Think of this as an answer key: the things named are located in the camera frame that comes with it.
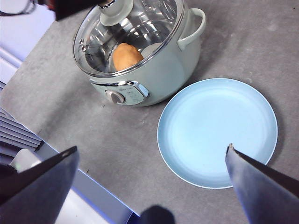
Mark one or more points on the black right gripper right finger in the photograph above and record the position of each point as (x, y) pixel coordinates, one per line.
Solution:
(264, 193)

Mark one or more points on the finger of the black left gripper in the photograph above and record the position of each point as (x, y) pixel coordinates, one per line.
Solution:
(70, 8)
(106, 2)

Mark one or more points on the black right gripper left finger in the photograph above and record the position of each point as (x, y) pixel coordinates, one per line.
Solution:
(42, 193)

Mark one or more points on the glass lid with green knob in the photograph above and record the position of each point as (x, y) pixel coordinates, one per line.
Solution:
(116, 16)

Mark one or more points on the brown potato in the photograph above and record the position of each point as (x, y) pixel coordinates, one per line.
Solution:
(126, 57)

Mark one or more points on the blue round plate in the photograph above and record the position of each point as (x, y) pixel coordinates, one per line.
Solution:
(210, 130)

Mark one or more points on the pale green electric steamer pot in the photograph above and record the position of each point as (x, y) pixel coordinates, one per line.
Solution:
(163, 77)

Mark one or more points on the white cylindrical device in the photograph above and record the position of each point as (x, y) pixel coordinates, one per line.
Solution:
(25, 158)

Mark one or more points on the grey ribbed panel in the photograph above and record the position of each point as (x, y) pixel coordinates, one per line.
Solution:
(16, 135)

